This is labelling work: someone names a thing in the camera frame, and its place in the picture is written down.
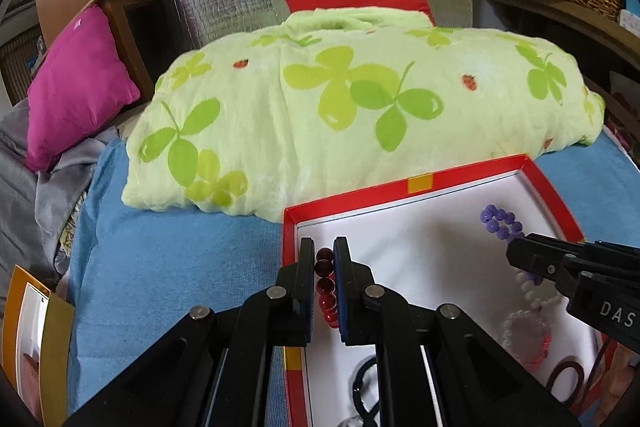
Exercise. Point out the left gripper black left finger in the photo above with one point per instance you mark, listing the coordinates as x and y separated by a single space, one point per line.
294 322

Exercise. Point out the red white jewelry tray box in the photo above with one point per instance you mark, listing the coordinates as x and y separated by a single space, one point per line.
424 238

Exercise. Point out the magenta pillow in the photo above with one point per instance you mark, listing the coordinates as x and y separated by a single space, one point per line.
80 87

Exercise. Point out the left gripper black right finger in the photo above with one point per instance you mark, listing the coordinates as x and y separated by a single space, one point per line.
351 279

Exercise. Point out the blue bed blanket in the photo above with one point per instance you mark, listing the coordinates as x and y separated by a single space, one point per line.
135 273

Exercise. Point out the wooden side shelf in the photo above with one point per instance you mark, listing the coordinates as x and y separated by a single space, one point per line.
599 45

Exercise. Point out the green clover print pillow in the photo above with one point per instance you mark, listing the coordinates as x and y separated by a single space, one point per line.
331 101

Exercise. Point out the orange yellow box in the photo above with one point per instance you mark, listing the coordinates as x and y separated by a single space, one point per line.
35 338

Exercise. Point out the grey bed sheet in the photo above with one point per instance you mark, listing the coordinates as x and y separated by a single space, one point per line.
35 207

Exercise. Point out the right hand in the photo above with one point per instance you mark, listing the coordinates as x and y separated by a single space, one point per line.
616 380

